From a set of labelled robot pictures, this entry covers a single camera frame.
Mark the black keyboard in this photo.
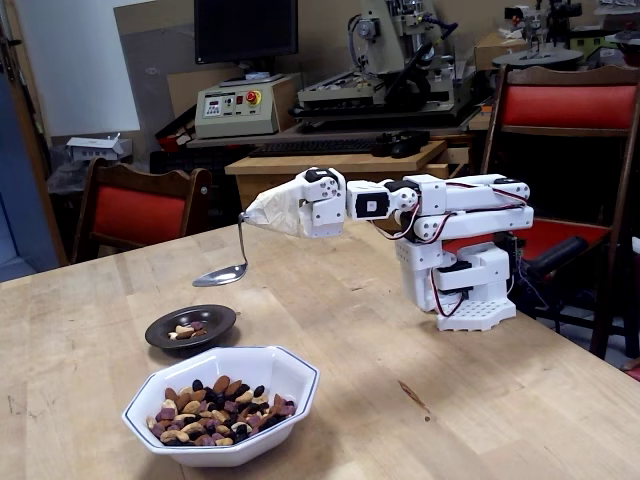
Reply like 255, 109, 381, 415
248, 138, 381, 159

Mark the black computer mouse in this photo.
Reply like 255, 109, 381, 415
391, 141, 426, 160

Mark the large wooden chair red cushion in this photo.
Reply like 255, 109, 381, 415
479, 63, 640, 359

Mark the black computer monitor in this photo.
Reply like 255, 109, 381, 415
193, 0, 300, 81

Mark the beige milling machine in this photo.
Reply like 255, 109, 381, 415
292, 0, 481, 132

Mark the white moving gripper finger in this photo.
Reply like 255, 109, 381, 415
292, 174, 345, 205

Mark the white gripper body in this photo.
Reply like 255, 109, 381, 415
302, 167, 347, 239

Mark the scooped nuts portion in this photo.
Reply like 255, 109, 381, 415
168, 321, 208, 341

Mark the small wooden chair red cushion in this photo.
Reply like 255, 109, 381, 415
69, 157, 214, 264

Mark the mixed nuts and raisins pile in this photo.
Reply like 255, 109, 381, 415
145, 374, 299, 448

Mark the beige masking tape wrap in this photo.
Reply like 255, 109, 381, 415
244, 182, 311, 239

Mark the bent metal spoon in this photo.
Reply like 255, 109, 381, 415
192, 212, 250, 289

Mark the blue door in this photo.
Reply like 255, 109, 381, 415
0, 74, 59, 281

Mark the round table scroll saw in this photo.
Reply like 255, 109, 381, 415
492, 4, 586, 69

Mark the black plastic device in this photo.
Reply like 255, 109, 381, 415
372, 130, 431, 156

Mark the dark brown saucer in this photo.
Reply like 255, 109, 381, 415
144, 304, 237, 351

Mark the white model house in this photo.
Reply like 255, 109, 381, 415
65, 132, 134, 164

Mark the beige control box red button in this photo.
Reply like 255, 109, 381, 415
194, 74, 296, 140

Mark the robot circuit board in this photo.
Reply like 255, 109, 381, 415
504, 232, 527, 261

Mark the brown cardboard box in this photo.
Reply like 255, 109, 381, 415
473, 30, 531, 71

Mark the wooden workbench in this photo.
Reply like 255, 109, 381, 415
224, 138, 474, 221

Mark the white octagonal bowl blue rim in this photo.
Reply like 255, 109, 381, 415
122, 345, 321, 469

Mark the grey fibreboard panel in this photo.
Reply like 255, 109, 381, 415
113, 3, 199, 136

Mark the black cylinder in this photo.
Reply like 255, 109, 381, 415
532, 235, 589, 276

